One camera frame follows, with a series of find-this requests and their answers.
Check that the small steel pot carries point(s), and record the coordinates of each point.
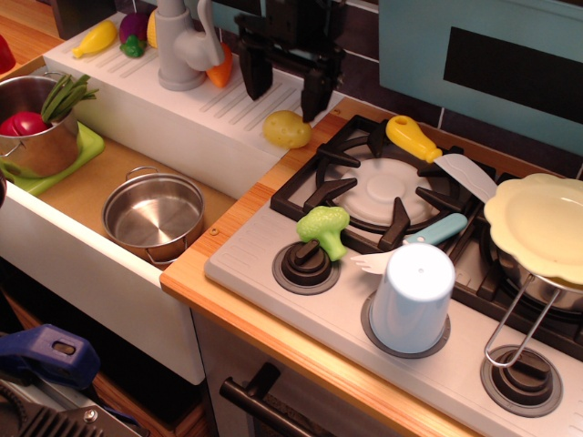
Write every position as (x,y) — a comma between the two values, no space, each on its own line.
(154,215)

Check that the left black stove knob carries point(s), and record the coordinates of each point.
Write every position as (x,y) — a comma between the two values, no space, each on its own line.
(306,264)

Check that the blue handled white fork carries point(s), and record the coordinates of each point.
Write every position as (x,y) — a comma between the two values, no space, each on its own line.
(434,234)

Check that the green toy beans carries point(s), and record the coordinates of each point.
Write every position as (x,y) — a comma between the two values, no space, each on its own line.
(64,96)

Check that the red toy tomato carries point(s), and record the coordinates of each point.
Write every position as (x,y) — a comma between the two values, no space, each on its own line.
(23,124)

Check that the red object at edge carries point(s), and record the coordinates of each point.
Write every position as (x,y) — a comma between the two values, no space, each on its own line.
(7,58)

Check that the teal microwave cabinet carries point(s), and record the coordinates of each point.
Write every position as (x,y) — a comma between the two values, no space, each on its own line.
(512,64)

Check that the yellow toy corn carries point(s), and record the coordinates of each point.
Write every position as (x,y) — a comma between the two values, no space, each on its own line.
(151,31)

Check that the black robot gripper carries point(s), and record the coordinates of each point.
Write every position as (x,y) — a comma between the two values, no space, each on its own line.
(296,34)

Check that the grey toy faucet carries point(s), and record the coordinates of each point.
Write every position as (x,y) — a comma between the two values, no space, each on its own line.
(185,54)

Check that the right black stove knob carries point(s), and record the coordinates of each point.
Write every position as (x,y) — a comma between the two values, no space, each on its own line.
(527,382)

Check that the purple toy eggplant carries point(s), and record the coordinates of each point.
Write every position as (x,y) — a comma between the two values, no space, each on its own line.
(135,24)

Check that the blue clamp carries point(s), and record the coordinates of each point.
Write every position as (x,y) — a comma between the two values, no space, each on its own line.
(51,354)

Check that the yellow handled toy knife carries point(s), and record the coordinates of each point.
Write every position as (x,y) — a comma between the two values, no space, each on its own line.
(404,132)

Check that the orange toy carrot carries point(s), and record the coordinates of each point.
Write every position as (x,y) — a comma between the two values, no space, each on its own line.
(219,75)

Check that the black ribbed metal base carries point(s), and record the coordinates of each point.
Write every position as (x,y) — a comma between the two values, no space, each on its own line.
(44,409)

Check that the yellow toy squash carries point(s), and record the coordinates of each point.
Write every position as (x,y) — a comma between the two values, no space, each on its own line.
(96,40)

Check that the pale yellow plate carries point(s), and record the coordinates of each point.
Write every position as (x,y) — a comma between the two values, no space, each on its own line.
(538,221)

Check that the light blue plastic cup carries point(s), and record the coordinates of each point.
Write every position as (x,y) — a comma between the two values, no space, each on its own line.
(408,312)

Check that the black stove knob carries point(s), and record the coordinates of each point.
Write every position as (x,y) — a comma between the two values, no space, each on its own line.
(306,264)
(527,382)

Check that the tall steel pot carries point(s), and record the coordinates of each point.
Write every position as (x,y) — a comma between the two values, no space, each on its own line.
(30,146)

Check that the black stove grate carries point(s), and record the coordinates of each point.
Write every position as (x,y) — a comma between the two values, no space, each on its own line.
(390,195)

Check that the yellow toy potato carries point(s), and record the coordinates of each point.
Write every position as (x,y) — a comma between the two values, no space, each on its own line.
(286,129)

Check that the light green toy broccoli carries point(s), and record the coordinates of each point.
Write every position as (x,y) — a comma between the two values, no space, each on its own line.
(325,224)

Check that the black oven door handle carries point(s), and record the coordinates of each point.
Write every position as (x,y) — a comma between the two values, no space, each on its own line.
(250,399)

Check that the green cutting board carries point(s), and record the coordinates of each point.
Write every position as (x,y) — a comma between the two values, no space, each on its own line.
(91,145)

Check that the steel saucepan with wire handle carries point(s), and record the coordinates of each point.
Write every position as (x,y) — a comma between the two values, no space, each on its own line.
(539,308)

